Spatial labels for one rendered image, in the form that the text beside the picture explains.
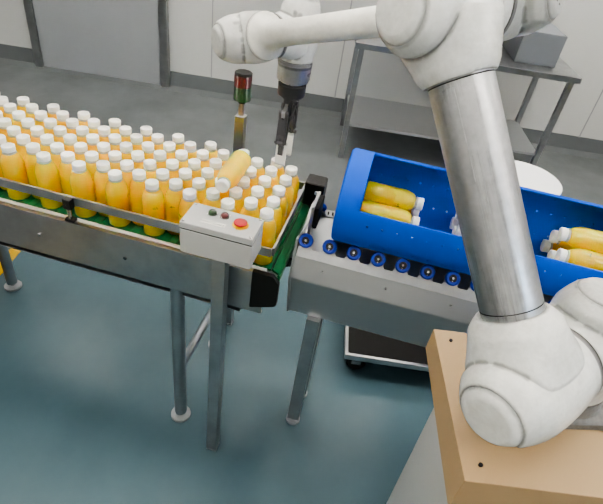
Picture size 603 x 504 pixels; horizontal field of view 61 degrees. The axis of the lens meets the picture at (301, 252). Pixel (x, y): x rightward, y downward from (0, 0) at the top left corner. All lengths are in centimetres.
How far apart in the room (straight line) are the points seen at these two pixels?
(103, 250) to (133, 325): 93
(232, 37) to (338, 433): 163
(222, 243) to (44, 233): 69
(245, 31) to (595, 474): 110
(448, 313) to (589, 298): 68
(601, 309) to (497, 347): 22
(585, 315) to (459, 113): 41
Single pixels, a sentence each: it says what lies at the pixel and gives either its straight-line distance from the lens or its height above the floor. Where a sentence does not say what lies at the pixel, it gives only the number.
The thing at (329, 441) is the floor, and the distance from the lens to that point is 224.
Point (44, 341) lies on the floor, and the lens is 261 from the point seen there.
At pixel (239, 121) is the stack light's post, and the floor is 108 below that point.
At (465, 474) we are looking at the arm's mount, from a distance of 99.
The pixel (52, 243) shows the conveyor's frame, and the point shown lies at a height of 79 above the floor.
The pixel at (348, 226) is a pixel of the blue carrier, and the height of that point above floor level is 108.
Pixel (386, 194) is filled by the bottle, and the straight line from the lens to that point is 157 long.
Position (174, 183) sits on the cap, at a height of 108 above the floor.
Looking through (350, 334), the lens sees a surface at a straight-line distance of 242.
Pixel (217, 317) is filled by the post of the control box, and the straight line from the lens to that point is 157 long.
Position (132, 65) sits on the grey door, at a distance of 515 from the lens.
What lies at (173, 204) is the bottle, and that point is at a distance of 157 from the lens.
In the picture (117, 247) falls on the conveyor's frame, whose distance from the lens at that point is 168.
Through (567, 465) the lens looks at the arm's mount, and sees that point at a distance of 109.
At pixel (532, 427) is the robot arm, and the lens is 85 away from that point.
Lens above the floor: 189
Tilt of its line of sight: 38 degrees down
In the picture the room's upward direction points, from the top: 9 degrees clockwise
